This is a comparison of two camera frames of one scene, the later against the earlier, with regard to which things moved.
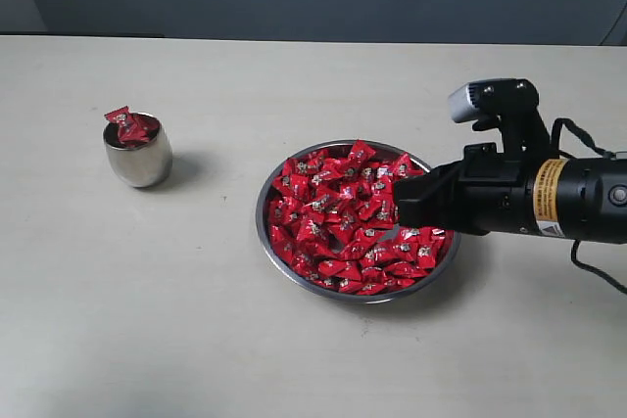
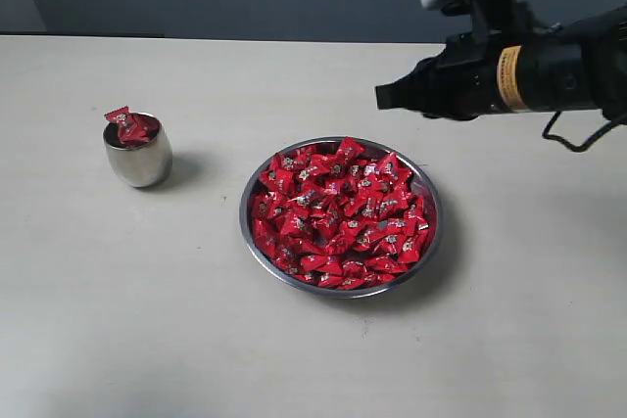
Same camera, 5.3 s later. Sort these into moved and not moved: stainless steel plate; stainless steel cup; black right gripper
Moved: stainless steel plate; black right gripper
Not moved: stainless steel cup
